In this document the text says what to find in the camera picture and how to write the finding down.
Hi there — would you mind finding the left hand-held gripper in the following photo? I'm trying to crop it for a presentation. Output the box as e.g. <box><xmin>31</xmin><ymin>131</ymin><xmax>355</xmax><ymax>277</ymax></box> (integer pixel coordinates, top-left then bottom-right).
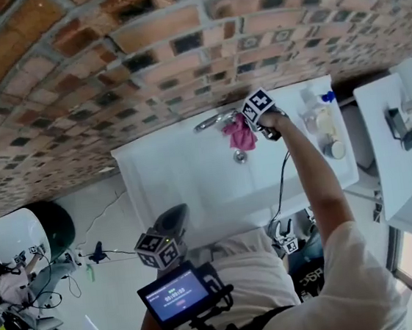
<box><xmin>129</xmin><ymin>202</ymin><xmax>196</xmax><ymax>273</ymax></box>

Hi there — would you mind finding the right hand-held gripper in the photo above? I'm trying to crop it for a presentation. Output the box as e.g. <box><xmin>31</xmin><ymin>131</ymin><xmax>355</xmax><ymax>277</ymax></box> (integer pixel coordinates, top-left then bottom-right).
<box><xmin>238</xmin><ymin>85</ymin><xmax>283</xmax><ymax>145</ymax></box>

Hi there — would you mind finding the pink cloth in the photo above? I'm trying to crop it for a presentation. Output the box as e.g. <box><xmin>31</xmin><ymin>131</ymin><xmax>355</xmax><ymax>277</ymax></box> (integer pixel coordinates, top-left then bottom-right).
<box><xmin>220</xmin><ymin>112</ymin><xmax>260</xmax><ymax>155</ymax></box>

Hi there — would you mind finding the chrome faucet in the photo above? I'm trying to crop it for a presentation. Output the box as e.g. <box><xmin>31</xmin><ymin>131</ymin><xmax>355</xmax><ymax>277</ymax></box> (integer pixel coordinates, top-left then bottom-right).
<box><xmin>191</xmin><ymin>107</ymin><xmax>242</xmax><ymax>135</ymax></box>

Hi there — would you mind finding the person's right forearm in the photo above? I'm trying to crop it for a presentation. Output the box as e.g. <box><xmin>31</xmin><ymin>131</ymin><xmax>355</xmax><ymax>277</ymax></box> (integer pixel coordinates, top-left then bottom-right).
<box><xmin>275</xmin><ymin>112</ymin><xmax>359</xmax><ymax>262</ymax></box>

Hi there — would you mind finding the person's right hand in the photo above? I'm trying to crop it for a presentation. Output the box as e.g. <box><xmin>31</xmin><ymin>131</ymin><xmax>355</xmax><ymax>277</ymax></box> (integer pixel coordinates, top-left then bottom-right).
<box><xmin>258</xmin><ymin>106</ymin><xmax>292</xmax><ymax>135</ymax></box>

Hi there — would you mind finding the clear plastic bottle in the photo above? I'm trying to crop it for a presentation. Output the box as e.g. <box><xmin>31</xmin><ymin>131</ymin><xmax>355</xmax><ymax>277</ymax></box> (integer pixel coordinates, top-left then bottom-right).
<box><xmin>298</xmin><ymin>107</ymin><xmax>320</xmax><ymax>137</ymax></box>

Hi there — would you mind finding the black chest-mounted monitor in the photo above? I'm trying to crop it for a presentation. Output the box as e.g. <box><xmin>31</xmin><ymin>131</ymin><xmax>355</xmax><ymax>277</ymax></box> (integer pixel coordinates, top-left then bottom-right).
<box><xmin>134</xmin><ymin>256</ymin><xmax>238</xmax><ymax>330</ymax></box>

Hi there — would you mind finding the chrome sink drain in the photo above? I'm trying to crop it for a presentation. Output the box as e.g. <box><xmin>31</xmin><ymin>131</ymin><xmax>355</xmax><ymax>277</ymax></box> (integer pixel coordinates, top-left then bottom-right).
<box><xmin>232</xmin><ymin>148</ymin><xmax>249</xmax><ymax>165</ymax></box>

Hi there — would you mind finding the soap bottle with blue pump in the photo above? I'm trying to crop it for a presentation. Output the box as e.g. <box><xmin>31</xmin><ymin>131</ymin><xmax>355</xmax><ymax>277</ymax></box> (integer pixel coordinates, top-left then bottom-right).
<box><xmin>299</xmin><ymin>85</ymin><xmax>338</xmax><ymax>114</ymax></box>

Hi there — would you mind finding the dark blue floor tool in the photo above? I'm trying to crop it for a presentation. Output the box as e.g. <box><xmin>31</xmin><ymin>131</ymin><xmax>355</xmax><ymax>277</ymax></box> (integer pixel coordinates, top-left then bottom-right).
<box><xmin>86</xmin><ymin>240</ymin><xmax>112</xmax><ymax>265</ymax></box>

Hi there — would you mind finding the pale yellow soap bar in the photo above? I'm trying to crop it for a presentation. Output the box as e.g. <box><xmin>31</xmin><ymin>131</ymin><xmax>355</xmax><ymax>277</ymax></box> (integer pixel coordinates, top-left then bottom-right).
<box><xmin>314</xmin><ymin>107</ymin><xmax>339</xmax><ymax>138</ymax></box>

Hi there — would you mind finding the white sink basin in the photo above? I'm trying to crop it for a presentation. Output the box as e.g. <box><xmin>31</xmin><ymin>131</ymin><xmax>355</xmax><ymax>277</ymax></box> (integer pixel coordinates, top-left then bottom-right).
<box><xmin>104</xmin><ymin>72</ymin><xmax>365</xmax><ymax>253</ymax></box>

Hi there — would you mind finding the round white jar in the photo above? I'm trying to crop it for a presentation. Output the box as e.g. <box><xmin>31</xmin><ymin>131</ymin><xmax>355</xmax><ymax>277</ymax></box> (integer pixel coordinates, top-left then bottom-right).
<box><xmin>321</xmin><ymin>139</ymin><xmax>348</xmax><ymax>161</ymax></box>

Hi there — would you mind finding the black tabletop holder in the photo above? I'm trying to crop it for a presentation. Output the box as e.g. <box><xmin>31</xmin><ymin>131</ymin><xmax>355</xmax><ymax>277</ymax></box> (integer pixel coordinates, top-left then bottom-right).
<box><xmin>384</xmin><ymin>106</ymin><xmax>411</xmax><ymax>141</ymax></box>

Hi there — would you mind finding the person's white T-shirt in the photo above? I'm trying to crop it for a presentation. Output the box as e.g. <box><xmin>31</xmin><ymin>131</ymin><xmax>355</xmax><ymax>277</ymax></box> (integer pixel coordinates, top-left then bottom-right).
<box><xmin>159</xmin><ymin>212</ymin><xmax>411</xmax><ymax>330</ymax></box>

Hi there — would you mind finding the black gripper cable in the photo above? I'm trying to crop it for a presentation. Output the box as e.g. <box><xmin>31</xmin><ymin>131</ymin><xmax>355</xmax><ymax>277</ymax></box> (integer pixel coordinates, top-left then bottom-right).
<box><xmin>258</xmin><ymin>150</ymin><xmax>300</xmax><ymax>240</ymax></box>

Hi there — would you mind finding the black chest harness strap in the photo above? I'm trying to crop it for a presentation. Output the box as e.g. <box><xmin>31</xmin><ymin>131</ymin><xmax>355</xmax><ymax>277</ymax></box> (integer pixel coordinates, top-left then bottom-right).
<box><xmin>193</xmin><ymin>304</ymin><xmax>300</xmax><ymax>330</ymax></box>

